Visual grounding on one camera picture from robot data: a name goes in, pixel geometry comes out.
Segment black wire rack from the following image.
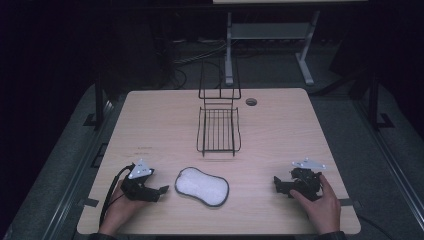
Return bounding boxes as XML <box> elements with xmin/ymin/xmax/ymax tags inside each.
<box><xmin>196</xmin><ymin>57</ymin><xmax>242</xmax><ymax>158</ymax></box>

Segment black upright post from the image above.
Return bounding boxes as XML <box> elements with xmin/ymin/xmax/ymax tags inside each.
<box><xmin>83</xmin><ymin>74</ymin><xmax>106</xmax><ymax>130</ymax></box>
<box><xmin>367</xmin><ymin>74</ymin><xmax>396</xmax><ymax>132</ymax></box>

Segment grey metal stand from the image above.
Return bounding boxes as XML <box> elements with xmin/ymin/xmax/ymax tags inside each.
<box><xmin>224</xmin><ymin>10</ymin><xmax>321</xmax><ymax>87</ymax></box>

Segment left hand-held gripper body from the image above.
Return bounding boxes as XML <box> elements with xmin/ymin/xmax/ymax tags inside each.
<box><xmin>120</xmin><ymin>158</ymin><xmax>161</xmax><ymax>203</ymax></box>

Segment person's left hand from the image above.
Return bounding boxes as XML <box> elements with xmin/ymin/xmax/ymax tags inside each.
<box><xmin>98</xmin><ymin>180</ymin><xmax>152</xmax><ymax>236</ymax></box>

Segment white sponge with dark edge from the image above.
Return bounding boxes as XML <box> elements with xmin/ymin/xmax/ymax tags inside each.
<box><xmin>174</xmin><ymin>166</ymin><xmax>231</xmax><ymax>208</ymax></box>

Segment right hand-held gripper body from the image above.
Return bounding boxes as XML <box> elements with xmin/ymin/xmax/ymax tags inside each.
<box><xmin>283</xmin><ymin>157</ymin><xmax>328</xmax><ymax>203</ymax></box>

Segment bundle of floor cables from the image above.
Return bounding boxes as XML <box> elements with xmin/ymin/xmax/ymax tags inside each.
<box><xmin>163</xmin><ymin>38</ymin><xmax>241</xmax><ymax>90</ymax></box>

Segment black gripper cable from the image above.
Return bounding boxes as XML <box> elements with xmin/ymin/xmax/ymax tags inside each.
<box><xmin>98</xmin><ymin>164</ymin><xmax>136</xmax><ymax>228</ymax></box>

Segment person's right hand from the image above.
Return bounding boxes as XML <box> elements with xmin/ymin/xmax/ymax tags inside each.
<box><xmin>288</xmin><ymin>173</ymin><xmax>342</xmax><ymax>236</ymax></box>

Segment thin black cable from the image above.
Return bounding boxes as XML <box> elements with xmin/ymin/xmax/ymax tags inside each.
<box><xmin>355</xmin><ymin>213</ymin><xmax>398</xmax><ymax>240</ymax></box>

